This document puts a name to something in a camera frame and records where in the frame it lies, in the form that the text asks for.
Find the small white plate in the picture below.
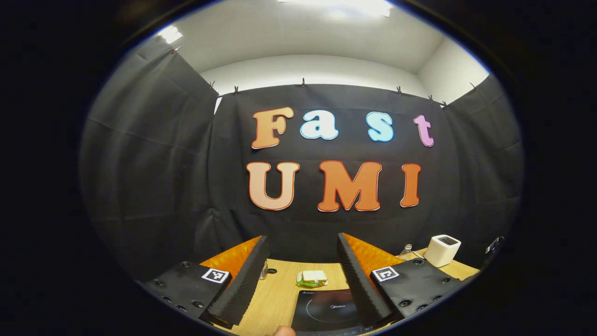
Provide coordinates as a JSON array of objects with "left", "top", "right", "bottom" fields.
[{"left": 296, "top": 273, "right": 328, "bottom": 288}]

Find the row of black cloth clips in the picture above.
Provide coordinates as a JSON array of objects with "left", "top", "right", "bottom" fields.
[{"left": 173, "top": 46, "right": 479, "bottom": 109}]

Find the white cube appliance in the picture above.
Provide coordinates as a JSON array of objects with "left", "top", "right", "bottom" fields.
[{"left": 423, "top": 234, "right": 462, "bottom": 268}]

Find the ceiling light panel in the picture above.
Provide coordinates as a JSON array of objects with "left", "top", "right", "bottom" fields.
[
  {"left": 159, "top": 26, "right": 183, "bottom": 45},
  {"left": 278, "top": 0, "right": 392, "bottom": 18}
]

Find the black induction cooktop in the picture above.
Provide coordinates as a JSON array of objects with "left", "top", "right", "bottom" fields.
[{"left": 291, "top": 288, "right": 374, "bottom": 334}]

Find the black backdrop cloth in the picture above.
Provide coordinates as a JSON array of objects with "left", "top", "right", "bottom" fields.
[{"left": 79, "top": 35, "right": 525, "bottom": 283}]

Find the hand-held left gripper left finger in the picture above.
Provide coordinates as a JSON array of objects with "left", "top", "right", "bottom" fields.
[{"left": 140, "top": 235, "right": 271, "bottom": 327}]

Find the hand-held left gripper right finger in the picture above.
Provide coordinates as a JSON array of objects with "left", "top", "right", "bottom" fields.
[{"left": 337, "top": 232, "right": 467, "bottom": 327}]

